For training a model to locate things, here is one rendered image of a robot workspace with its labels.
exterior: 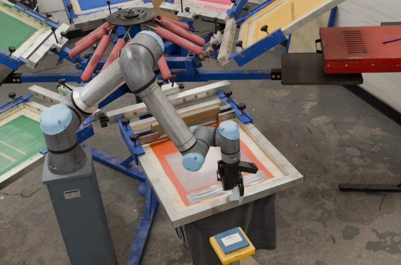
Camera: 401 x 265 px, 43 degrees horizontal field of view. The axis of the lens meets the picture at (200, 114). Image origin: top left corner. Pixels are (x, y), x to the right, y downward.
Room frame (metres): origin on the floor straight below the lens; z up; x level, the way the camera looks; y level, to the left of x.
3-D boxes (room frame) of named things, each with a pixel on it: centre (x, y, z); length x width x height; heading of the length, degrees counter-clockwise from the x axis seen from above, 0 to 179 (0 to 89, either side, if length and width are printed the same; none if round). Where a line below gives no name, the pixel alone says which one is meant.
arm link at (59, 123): (1.64, 0.53, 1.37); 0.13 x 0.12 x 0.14; 163
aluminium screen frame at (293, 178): (1.94, 0.00, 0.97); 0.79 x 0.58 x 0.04; 19
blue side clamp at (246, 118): (2.26, -0.18, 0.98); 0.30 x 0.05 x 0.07; 19
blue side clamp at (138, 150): (2.08, 0.34, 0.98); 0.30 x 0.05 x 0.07; 19
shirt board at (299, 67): (2.81, -0.31, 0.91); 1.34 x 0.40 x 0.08; 79
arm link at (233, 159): (1.58, -0.10, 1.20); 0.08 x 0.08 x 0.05
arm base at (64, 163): (1.64, 0.53, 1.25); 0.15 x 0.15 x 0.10
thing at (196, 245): (1.67, -0.09, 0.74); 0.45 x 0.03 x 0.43; 109
